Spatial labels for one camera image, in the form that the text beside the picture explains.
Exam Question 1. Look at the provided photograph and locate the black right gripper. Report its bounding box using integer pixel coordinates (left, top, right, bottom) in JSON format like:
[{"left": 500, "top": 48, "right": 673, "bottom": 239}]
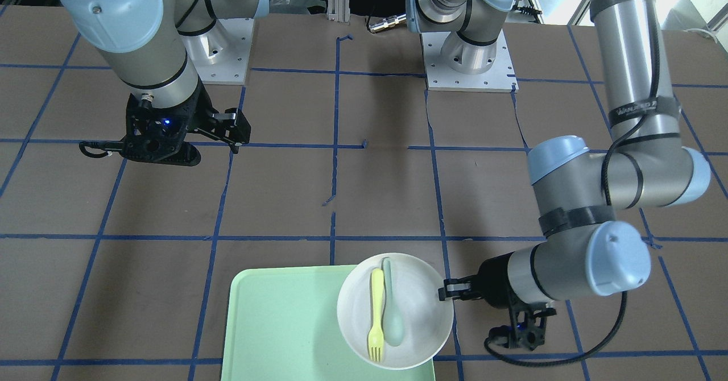
[{"left": 124, "top": 83, "right": 251, "bottom": 161}]

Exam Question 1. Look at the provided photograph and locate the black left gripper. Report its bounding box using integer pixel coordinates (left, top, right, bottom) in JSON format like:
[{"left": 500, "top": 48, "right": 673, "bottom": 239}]
[{"left": 439, "top": 255, "right": 511, "bottom": 308}]

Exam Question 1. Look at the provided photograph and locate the white round plate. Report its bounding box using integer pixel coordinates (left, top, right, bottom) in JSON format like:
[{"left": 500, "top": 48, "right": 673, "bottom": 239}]
[{"left": 336, "top": 253, "right": 453, "bottom": 370}]

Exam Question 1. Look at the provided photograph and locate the yellow plastic fork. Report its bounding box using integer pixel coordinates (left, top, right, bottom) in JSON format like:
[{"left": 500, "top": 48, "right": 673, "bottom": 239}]
[{"left": 367, "top": 268, "right": 384, "bottom": 363}]

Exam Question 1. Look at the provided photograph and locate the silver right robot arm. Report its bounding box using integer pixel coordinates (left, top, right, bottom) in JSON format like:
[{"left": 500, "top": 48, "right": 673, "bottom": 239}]
[{"left": 61, "top": 0, "right": 251, "bottom": 167}]

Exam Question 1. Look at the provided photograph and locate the pale green plastic spoon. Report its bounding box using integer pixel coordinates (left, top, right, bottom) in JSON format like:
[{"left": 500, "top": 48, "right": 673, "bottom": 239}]
[{"left": 382, "top": 258, "right": 404, "bottom": 347}]

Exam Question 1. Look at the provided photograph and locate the mint green plastic tray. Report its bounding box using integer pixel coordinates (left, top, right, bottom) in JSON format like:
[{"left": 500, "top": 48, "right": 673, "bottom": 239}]
[{"left": 221, "top": 265, "right": 435, "bottom": 380}]

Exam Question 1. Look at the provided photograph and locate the silver metal connector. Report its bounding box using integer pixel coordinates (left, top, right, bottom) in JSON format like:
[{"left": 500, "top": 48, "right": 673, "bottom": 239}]
[{"left": 366, "top": 14, "right": 407, "bottom": 34}]

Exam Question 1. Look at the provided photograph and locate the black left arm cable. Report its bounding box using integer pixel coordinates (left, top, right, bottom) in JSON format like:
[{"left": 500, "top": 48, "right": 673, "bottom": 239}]
[{"left": 484, "top": 0, "right": 680, "bottom": 367}]

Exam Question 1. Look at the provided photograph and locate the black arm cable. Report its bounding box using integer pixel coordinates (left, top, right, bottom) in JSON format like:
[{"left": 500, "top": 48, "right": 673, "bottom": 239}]
[
  {"left": 78, "top": 140, "right": 125, "bottom": 158},
  {"left": 484, "top": 0, "right": 680, "bottom": 367}
]

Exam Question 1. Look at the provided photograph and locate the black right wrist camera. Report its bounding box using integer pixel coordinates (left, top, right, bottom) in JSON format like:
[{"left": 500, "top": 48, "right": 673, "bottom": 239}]
[{"left": 121, "top": 117, "right": 202, "bottom": 167}]

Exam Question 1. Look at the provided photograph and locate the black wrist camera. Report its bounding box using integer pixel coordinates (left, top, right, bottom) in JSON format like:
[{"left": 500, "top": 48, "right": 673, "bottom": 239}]
[
  {"left": 488, "top": 303, "right": 557, "bottom": 351},
  {"left": 121, "top": 117, "right": 202, "bottom": 167}
]

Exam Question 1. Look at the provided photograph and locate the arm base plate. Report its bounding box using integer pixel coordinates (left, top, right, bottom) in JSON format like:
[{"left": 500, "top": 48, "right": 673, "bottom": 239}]
[
  {"left": 182, "top": 18, "right": 255, "bottom": 86},
  {"left": 420, "top": 31, "right": 519, "bottom": 93}
]

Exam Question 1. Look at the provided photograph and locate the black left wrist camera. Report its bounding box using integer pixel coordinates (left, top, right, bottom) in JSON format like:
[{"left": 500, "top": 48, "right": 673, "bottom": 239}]
[{"left": 488, "top": 303, "right": 557, "bottom": 351}]

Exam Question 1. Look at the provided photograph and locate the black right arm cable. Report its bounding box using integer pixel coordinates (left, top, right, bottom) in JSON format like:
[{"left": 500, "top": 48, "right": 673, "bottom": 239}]
[{"left": 78, "top": 140, "right": 125, "bottom": 158}]

